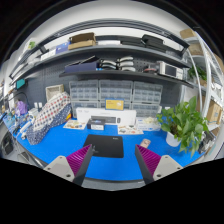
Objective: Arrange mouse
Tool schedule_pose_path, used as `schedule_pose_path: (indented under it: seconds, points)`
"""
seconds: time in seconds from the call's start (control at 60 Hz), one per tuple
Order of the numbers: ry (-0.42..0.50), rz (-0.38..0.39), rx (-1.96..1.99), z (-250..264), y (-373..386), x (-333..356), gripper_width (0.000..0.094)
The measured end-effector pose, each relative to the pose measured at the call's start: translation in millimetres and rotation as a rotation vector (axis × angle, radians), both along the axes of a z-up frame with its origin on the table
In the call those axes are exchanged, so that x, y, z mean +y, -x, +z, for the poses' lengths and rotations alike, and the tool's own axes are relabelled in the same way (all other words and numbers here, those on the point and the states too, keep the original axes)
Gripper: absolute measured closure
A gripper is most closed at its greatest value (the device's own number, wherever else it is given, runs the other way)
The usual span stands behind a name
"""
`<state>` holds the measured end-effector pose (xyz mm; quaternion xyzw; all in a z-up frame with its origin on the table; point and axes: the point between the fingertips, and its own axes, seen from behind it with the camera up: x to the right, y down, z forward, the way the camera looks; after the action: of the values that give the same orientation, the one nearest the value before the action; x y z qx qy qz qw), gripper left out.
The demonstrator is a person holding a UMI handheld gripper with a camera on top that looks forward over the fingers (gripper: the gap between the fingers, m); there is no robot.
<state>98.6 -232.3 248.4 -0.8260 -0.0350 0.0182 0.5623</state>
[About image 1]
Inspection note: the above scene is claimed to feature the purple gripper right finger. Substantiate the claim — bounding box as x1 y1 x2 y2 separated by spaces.
135 145 182 184

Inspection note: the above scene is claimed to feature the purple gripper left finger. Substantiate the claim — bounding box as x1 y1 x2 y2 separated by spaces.
44 145 93 186

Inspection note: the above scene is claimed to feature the black mouse pad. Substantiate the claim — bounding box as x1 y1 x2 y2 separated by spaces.
84 134 124 158

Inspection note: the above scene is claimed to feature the left picture card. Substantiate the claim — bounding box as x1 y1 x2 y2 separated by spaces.
64 120 86 130

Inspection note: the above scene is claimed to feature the picture card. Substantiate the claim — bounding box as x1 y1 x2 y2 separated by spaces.
64 120 86 130
118 125 143 135

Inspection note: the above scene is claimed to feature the right picture card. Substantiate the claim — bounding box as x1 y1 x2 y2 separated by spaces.
118 125 143 135

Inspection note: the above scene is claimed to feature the small black box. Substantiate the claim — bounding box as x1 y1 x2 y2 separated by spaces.
87 119 105 130

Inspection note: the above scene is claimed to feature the green potted plant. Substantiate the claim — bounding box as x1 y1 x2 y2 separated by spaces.
156 97 208 155

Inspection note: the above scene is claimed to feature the checkered patterned cloth cover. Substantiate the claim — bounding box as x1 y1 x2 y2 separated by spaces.
26 92 71 145

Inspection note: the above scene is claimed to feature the white long keyboard box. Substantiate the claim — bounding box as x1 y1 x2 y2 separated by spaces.
76 107 136 125

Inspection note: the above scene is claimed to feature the right grey drawer organizer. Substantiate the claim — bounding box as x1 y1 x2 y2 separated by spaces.
132 81 163 117

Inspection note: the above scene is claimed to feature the grey drawer organizer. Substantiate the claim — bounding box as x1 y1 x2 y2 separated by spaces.
99 80 133 109
69 80 98 116
132 81 163 117

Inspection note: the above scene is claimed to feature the yellow label card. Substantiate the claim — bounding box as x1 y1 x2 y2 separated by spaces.
105 99 124 110

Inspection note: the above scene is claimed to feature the left grey drawer organizer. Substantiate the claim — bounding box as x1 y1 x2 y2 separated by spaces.
69 80 98 116

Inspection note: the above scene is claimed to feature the white woven basket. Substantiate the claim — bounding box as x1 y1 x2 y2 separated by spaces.
46 84 64 101

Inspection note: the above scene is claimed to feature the purple bottle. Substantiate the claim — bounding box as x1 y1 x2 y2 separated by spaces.
16 101 27 116

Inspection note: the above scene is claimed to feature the middle grey drawer organizer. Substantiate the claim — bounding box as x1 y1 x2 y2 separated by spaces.
99 80 133 109

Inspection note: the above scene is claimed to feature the white instrument on shelf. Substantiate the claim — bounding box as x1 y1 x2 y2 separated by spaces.
158 61 183 80

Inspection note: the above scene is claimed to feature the dark blue flat box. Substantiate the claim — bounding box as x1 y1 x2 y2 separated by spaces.
64 56 99 73

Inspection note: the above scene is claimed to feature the cardboard box on shelf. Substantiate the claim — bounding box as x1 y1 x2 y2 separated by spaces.
68 32 96 50

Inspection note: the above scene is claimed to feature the black case top shelf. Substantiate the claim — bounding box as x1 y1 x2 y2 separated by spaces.
141 35 166 50

